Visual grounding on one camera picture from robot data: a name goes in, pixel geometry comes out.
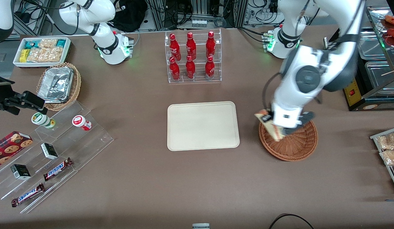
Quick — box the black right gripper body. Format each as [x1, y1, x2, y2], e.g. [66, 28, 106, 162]
[0, 74, 16, 110]

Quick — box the triangle sandwich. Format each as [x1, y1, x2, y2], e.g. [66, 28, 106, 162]
[254, 109, 285, 142]

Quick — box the brown round wicker basket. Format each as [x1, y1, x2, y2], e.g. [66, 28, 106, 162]
[259, 119, 318, 162]

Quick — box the light wicker basket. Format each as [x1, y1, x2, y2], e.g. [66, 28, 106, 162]
[36, 62, 82, 112]

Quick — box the cream plastic tray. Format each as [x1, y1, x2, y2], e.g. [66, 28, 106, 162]
[167, 101, 240, 151]

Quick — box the green lid yogurt cup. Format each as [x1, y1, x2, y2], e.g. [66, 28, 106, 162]
[31, 112, 56, 129]

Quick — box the aluminium foil container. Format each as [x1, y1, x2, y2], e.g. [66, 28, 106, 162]
[37, 66, 74, 104]

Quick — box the white rectangular snack bin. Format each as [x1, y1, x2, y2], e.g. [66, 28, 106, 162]
[13, 37, 71, 68]

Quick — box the red cookie box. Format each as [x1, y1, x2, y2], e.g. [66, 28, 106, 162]
[0, 131, 34, 169]

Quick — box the large clear rice cracker bag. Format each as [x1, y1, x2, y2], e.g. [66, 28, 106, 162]
[27, 47, 64, 63]

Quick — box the red lid yogurt cup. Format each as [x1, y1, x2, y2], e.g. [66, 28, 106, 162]
[72, 115, 93, 131]

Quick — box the small black box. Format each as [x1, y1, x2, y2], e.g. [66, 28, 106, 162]
[10, 164, 31, 180]
[41, 143, 59, 160]

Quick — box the small clear rice cracker bag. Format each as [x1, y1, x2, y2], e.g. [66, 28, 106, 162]
[38, 39, 58, 49]

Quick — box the clear acrylic stepped display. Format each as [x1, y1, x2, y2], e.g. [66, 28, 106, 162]
[0, 101, 114, 214]

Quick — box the Snickers chocolate bar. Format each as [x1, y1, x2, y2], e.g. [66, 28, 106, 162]
[43, 157, 74, 182]
[11, 183, 45, 208]

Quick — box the red soda bottle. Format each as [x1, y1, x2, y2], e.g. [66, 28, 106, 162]
[205, 56, 215, 78]
[186, 32, 197, 60]
[169, 33, 181, 61]
[169, 57, 180, 81]
[186, 55, 196, 79]
[206, 31, 216, 58]

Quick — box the clear acrylic bottle rack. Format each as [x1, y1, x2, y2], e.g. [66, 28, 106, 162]
[165, 29, 222, 84]

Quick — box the glass food warmer case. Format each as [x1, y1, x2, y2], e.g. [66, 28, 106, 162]
[323, 5, 394, 112]

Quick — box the clear bag of crackers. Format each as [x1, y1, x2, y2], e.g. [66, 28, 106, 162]
[376, 132, 394, 150]
[379, 149, 394, 166]

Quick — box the black bag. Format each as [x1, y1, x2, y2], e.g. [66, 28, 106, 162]
[111, 0, 148, 32]

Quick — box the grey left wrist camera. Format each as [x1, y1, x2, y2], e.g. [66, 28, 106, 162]
[283, 111, 315, 136]

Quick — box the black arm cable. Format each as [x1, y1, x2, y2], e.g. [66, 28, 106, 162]
[262, 73, 284, 110]

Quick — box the black floor cable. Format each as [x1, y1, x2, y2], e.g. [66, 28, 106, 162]
[268, 213, 315, 229]

